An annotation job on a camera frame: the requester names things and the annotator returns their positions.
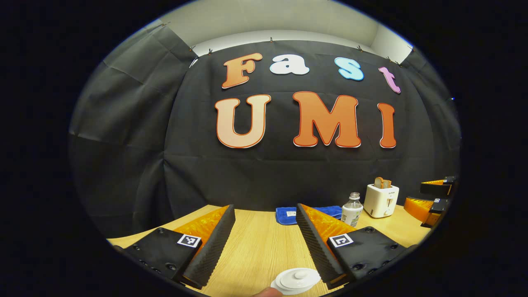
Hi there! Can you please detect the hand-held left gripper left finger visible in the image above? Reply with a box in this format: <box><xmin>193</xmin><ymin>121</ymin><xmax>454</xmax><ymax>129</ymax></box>
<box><xmin>112</xmin><ymin>204</ymin><xmax>236</xmax><ymax>290</ymax></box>

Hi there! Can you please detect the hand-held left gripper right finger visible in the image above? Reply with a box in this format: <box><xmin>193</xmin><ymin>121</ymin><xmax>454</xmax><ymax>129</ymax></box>
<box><xmin>295</xmin><ymin>203</ymin><xmax>418</xmax><ymax>290</ymax></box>

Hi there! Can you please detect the white teacup lid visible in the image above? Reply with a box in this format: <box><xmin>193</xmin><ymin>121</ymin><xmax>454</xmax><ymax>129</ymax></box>
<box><xmin>274</xmin><ymin>268</ymin><xmax>321</xmax><ymax>292</ymax></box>

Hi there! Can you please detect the clear plastic water bottle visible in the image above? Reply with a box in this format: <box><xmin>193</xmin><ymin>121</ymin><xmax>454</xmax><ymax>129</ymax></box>
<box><xmin>341</xmin><ymin>192</ymin><xmax>364</xmax><ymax>228</ymax></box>

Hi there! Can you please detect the blue folded towel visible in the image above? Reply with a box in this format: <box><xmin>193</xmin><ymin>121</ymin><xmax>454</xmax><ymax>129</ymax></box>
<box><xmin>276</xmin><ymin>206</ymin><xmax>343</xmax><ymax>226</ymax></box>

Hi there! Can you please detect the white toaster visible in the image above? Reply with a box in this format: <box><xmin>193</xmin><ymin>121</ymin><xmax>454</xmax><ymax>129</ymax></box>
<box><xmin>363</xmin><ymin>184</ymin><xmax>400</xmax><ymax>219</ymax></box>

